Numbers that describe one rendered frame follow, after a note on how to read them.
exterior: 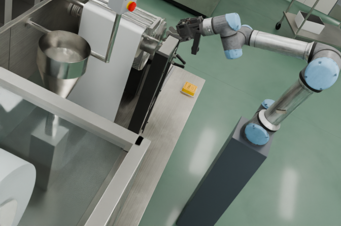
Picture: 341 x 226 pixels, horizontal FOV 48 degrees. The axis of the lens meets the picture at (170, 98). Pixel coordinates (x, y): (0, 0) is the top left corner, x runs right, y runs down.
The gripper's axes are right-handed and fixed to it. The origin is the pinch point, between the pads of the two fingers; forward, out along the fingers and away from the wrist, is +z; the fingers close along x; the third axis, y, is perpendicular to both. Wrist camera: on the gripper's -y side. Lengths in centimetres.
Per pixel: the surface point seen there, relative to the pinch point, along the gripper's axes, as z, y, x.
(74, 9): 19.2, 31.3, 27.1
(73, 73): -9, 26, 76
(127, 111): 23.2, -23.7, 20.0
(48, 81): -1, 26, 78
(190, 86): 4.8, -35.8, -16.5
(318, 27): -41, -147, -315
